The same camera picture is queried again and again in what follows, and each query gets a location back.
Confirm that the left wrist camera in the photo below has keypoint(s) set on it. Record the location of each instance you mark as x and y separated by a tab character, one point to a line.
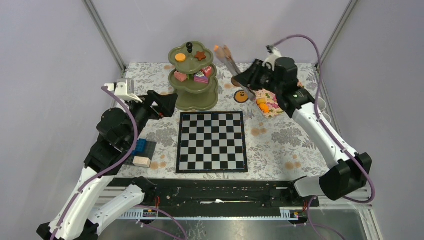
124	89

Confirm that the wooden block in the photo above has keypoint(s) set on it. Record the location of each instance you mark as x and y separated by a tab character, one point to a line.
140	161

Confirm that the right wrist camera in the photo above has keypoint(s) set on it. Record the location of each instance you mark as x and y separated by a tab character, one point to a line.
274	54

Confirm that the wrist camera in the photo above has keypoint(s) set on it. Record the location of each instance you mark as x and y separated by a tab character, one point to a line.
274	54
124	89

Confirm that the small pink mug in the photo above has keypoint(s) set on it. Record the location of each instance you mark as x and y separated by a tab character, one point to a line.
327	117

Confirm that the floral tablecloth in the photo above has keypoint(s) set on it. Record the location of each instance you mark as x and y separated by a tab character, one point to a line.
277	148

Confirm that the dark brown round coaster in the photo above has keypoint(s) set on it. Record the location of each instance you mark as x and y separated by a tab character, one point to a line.
234	82

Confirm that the black white chessboard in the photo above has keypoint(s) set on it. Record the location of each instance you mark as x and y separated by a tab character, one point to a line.
211	142

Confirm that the grey lego baseplate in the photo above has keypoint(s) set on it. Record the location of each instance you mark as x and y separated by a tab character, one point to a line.
148	152

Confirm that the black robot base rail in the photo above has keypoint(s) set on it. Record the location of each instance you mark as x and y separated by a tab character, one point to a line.
193	198

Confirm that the pink cake slice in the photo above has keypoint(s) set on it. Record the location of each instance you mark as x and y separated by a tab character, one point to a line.
208	71

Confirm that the brown star cookie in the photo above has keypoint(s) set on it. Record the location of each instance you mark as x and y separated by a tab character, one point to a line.
200	55

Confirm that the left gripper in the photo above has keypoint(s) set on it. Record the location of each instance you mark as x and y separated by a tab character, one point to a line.
166	109

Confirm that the square orange cracker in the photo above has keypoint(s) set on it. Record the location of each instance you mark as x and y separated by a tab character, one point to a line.
261	101

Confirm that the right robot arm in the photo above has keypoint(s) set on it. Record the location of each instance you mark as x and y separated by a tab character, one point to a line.
348	170

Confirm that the large pink mug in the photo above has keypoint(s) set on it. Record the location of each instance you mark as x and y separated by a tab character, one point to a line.
322	105

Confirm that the pink swirl roll cake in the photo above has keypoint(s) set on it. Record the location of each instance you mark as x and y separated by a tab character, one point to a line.
180	76

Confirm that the orange round pastry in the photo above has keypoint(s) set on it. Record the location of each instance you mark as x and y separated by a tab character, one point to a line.
180	57

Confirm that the floral serving tray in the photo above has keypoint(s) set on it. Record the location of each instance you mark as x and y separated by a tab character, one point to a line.
271	106

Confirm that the purple cake slice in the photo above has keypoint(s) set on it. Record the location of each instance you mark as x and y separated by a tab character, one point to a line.
200	78

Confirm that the green three-tier dessert stand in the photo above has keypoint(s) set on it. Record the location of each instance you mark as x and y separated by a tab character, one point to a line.
193	96

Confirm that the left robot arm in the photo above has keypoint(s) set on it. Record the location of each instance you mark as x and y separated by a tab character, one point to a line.
119	130

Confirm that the blue lego brick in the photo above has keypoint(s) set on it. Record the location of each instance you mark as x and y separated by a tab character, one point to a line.
139	147

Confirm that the orange smiley face coaster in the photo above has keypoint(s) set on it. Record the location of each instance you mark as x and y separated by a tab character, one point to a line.
240	96

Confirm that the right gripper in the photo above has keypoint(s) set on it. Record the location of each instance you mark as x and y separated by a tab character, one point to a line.
249	77

